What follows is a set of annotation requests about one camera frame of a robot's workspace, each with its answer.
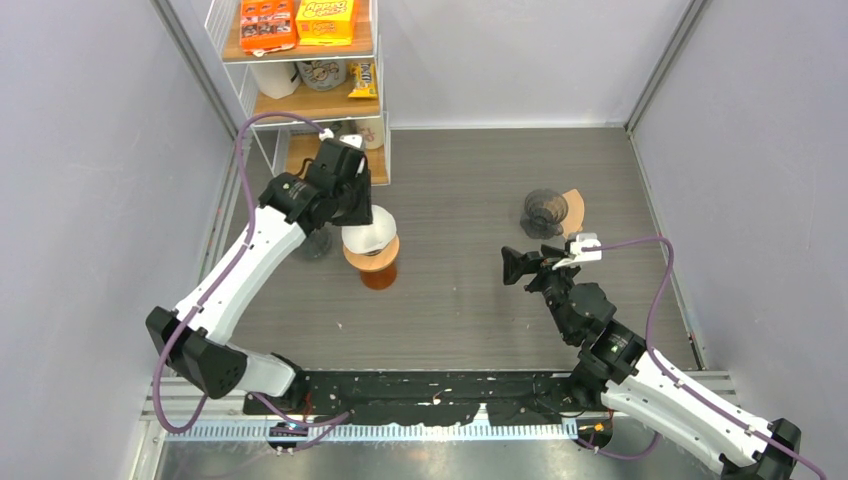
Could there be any orange snack box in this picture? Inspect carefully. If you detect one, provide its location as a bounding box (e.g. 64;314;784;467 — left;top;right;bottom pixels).
238;0;298;57

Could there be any printed white mug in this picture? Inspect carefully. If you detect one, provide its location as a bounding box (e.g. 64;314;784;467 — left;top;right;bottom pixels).
296;60;348;91

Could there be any brown paper filter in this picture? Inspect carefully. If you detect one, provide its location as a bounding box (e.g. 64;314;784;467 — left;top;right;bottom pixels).
560;189;585;237

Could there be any yellow snack box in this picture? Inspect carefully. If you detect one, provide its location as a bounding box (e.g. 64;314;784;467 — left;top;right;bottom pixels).
295;0;358;46

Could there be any yellow candy bag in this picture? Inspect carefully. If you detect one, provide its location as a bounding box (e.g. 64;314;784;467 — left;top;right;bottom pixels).
348;61;378;100

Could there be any small dark glass cup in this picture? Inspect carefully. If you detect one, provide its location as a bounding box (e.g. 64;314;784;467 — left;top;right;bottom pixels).
299;227;333;261

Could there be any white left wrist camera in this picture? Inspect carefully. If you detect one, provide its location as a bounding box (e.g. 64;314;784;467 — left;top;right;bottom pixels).
316;129;366;177

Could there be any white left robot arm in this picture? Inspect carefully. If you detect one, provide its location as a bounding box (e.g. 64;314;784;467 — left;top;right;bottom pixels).
145;135;372;414

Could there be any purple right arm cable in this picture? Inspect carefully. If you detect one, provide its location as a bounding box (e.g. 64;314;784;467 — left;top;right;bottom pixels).
582;237;829;480

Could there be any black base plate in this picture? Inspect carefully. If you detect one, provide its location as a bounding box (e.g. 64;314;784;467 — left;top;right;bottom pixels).
243;370;608;427

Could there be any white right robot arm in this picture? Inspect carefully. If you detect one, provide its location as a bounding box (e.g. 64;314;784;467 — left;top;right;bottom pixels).
501;234;801;479

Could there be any amber glass jar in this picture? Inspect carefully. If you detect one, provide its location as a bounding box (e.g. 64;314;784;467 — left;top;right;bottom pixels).
360;262;397;290

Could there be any white wire wooden shelf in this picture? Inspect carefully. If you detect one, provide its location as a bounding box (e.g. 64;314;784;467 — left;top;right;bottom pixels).
201;0;391;186

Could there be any white patterned cup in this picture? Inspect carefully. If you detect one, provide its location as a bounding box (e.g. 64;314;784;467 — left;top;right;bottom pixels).
356;117;385;150

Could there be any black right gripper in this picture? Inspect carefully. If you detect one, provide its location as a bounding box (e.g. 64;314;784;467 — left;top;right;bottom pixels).
500;246;584;343

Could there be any round wooden dripper stand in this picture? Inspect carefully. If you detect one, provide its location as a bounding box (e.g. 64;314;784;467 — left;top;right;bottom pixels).
343;235;400;273

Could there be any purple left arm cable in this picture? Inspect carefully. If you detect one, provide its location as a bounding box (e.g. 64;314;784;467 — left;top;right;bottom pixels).
152;111;329;435

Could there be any white paper roll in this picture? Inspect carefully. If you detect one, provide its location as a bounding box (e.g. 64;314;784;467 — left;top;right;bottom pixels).
250;62;301;100

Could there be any white paper coffee filter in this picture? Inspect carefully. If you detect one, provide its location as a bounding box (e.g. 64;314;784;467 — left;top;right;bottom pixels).
341;205;397;255

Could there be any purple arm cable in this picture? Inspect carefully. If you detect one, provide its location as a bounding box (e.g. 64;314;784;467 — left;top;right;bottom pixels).
582;237;829;480
152;111;329;435

